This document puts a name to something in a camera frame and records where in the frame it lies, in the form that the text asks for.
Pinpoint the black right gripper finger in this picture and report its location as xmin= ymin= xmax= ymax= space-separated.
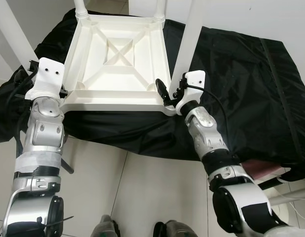
xmin=155 ymin=78 xmax=171 ymax=106

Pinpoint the white plastic children tabletop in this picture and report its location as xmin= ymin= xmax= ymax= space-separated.
xmin=59 ymin=14 xmax=178 ymax=117

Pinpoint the black cloth table cover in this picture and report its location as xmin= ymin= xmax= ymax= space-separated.
xmin=0 ymin=7 xmax=305 ymax=181

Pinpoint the pink cushion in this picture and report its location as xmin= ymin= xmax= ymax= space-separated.
xmin=244 ymin=159 xmax=286 ymax=181

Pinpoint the grey right robot foot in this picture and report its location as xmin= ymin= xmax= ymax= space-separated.
xmin=152 ymin=221 xmax=197 ymax=237

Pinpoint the grey robot foot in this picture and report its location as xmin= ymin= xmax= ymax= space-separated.
xmin=91 ymin=215 xmax=121 ymax=237
xmin=152 ymin=221 xmax=197 ymax=237

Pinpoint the grey left robot foot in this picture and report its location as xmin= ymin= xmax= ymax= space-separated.
xmin=91 ymin=215 xmax=121 ymax=237

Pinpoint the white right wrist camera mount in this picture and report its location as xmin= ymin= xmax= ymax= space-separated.
xmin=173 ymin=70 xmax=206 ymax=112

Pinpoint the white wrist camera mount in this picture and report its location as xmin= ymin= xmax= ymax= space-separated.
xmin=173 ymin=70 xmax=206 ymax=112
xmin=24 ymin=58 xmax=65 ymax=99

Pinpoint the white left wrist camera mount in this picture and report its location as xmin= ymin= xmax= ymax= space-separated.
xmin=24 ymin=58 xmax=65 ymax=99

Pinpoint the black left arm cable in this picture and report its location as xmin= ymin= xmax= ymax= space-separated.
xmin=13 ymin=60 xmax=40 ymax=154

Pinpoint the black metal frame bar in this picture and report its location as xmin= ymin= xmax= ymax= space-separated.
xmin=60 ymin=158 xmax=75 ymax=175
xmin=261 ymin=177 xmax=291 ymax=192

